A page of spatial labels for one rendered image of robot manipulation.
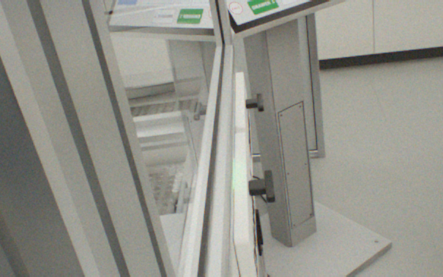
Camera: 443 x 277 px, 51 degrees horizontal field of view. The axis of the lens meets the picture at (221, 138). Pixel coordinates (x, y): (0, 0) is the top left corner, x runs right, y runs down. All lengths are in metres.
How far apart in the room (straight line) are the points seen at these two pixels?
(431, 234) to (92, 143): 1.93
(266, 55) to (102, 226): 1.40
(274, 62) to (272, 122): 0.21
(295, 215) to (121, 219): 1.68
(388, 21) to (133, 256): 3.56
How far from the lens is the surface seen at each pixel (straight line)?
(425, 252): 1.96
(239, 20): 1.33
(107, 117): 0.17
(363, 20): 3.67
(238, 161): 0.71
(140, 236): 0.20
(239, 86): 1.00
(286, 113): 1.64
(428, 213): 2.16
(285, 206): 1.80
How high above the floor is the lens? 1.27
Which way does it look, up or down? 26 degrees down
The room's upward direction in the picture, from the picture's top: 10 degrees counter-clockwise
